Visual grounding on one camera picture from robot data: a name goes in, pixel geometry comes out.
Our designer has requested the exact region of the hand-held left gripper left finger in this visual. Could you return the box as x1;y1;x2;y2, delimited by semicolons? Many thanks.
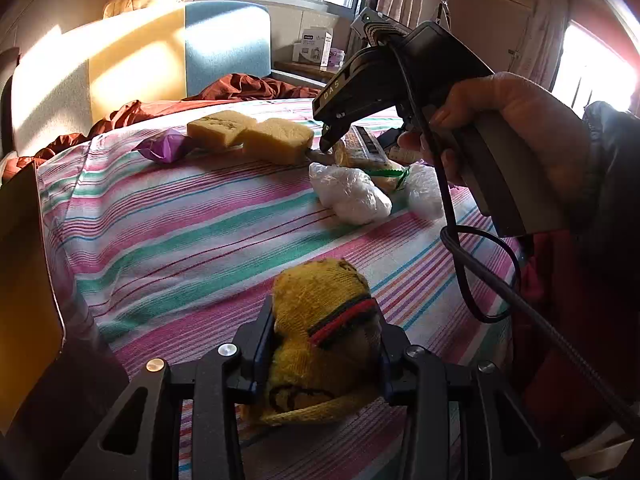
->
62;304;277;480

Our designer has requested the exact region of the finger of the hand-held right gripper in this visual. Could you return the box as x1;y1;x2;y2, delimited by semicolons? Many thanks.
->
319;110;354;155

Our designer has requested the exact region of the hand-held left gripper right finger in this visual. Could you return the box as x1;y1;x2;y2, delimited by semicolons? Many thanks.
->
372;310;571;480

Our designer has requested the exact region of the yellow sponge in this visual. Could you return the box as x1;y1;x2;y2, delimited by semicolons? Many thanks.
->
242;117;316;165
187;110;258;150

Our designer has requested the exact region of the clear plastic bag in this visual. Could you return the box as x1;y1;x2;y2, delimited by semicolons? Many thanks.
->
308;161;393;224
406;162;446;219

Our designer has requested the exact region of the yellow knitted sock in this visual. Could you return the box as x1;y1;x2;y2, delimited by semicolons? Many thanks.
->
247;256;386;427

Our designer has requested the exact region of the person's right forearm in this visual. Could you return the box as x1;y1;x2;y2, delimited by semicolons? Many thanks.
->
580;101;640;281

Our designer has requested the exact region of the person's right hand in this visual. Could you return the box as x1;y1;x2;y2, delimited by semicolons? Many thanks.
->
397;71;594;226

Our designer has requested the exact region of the dark patterned snack packet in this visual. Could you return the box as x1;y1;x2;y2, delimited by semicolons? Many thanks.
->
334;125;401;167

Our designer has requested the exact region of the green white snack packet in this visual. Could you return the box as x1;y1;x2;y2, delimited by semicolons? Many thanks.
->
367;157;412;194

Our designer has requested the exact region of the wooden desk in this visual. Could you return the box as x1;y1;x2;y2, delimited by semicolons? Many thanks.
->
272;60;342;85

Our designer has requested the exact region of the white cardboard box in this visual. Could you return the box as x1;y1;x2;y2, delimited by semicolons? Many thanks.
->
292;27;333;68

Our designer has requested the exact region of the rust red blanket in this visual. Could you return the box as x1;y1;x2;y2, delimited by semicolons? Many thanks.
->
2;72;323;181

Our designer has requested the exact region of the white curtain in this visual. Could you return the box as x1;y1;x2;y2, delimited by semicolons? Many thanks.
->
517;0;572;92

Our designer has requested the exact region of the striped bed sheet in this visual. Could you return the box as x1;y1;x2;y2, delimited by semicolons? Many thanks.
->
35;97;526;480

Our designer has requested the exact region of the bright side window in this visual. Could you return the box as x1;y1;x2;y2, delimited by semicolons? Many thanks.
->
554;20;628;117

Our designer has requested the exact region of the purple snack packet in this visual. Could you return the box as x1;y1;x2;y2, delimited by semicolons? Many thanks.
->
136;128;193;165

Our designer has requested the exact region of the person's clothed body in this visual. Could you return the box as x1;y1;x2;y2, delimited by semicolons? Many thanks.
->
510;230;640;466

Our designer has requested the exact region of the padded multicolour headboard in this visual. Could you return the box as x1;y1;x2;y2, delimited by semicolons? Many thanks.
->
10;0;273;156

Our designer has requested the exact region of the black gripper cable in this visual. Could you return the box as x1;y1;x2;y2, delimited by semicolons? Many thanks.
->
387;42;640;431

